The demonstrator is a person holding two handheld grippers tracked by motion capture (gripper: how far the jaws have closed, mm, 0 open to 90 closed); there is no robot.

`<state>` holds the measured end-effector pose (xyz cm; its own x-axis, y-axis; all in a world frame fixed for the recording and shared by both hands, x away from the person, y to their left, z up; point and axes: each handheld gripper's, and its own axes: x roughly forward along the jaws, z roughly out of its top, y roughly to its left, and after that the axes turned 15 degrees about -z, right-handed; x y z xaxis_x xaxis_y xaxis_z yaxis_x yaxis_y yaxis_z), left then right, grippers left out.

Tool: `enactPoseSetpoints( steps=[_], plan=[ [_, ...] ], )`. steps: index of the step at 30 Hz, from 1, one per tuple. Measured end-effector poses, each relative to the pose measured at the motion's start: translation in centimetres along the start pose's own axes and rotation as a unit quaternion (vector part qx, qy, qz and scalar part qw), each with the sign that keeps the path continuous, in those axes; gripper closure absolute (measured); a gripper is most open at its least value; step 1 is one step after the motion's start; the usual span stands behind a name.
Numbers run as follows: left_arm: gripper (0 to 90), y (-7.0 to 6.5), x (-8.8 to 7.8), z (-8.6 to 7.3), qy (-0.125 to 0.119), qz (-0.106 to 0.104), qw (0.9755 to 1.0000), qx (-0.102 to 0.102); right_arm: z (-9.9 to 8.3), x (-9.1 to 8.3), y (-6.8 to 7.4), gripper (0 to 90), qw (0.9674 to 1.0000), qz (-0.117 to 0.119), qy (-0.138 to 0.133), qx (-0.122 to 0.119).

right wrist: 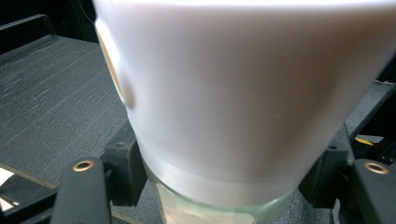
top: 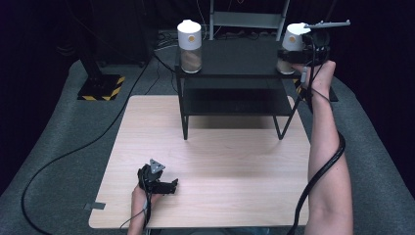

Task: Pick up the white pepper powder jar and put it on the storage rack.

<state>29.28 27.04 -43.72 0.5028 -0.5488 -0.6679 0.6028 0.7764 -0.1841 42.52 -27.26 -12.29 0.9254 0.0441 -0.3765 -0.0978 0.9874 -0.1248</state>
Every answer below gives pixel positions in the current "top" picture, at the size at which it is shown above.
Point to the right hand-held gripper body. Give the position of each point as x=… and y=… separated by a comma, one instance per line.
x=318, y=42

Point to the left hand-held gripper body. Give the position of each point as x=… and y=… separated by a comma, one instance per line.
x=150, y=178

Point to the white-lidded clear jar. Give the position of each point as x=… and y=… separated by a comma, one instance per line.
x=292, y=39
x=189, y=42

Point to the black metal shelf rack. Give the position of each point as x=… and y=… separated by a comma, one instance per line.
x=241, y=60

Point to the person's left hand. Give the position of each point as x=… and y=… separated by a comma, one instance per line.
x=140, y=197

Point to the person's right hand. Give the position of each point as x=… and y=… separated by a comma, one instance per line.
x=321, y=80

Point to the grey metal stand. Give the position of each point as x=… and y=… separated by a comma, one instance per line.
x=248, y=19

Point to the grey tape piece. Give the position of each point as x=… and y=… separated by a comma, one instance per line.
x=94, y=206

